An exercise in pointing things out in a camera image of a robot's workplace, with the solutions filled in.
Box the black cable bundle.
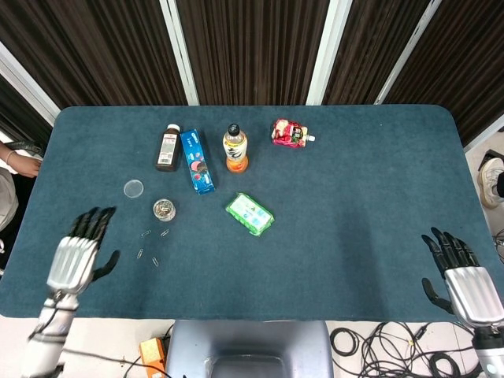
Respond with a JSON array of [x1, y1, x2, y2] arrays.
[[329, 321, 480, 378]]

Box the white partition post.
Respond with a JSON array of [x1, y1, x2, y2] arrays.
[[463, 124, 504, 154], [306, 0, 353, 106], [158, 0, 200, 106], [373, 0, 443, 106], [0, 41, 61, 128]]

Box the clear round paper clip tub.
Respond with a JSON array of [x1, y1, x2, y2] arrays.
[[152, 198, 177, 222]]

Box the green wet wipes pack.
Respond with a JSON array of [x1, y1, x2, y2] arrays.
[[224, 191, 276, 238]]

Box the blue cookie box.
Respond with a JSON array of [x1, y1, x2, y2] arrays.
[[180, 128, 217, 196]]

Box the clear round plastic lid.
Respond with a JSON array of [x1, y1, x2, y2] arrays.
[[123, 179, 146, 199]]

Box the orange box on floor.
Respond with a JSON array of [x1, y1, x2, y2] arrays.
[[139, 337, 169, 378]]

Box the grey robot torso base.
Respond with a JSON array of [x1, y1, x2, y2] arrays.
[[165, 319, 336, 378]]

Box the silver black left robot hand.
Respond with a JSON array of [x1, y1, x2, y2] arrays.
[[46, 206, 121, 300]]

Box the brown bottle with label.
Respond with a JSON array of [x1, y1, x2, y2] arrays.
[[155, 123, 183, 173]]

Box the white sneaker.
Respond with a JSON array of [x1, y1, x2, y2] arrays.
[[477, 157, 504, 209]]

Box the teal table cloth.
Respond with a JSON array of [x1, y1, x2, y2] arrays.
[[0, 104, 476, 322]]

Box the thin black floor cable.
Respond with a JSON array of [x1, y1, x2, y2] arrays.
[[61, 346, 169, 369]]

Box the red crumpled spout pouch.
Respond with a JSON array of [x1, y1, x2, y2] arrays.
[[272, 118, 316, 150]]

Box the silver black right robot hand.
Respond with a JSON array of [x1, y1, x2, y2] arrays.
[[421, 227, 504, 334]]

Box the orange drink bottle black cap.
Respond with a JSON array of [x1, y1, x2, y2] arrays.
[[222, 123, 250, 174]]

